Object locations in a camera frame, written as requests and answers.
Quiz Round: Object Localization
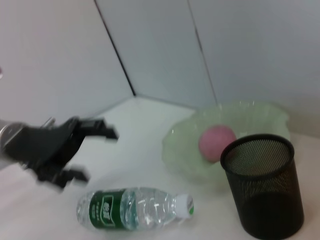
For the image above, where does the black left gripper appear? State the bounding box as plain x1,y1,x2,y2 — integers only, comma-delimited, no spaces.
4,116,120,191

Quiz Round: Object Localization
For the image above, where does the green label water bottle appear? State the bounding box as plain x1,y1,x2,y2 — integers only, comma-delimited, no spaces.
76,186,195,232

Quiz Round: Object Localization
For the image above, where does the pink peach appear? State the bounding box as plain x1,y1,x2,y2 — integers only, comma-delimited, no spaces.
198,124,238,164

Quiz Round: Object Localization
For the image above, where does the green glass fruit plate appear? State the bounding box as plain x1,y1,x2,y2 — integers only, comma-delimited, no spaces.
161,99,291,187

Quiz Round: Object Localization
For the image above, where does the black mesh pen holder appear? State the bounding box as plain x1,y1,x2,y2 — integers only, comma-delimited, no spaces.
219,133,305,240

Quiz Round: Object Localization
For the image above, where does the left gripper cable with plug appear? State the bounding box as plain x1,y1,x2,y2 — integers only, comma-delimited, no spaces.
42,116,56,128

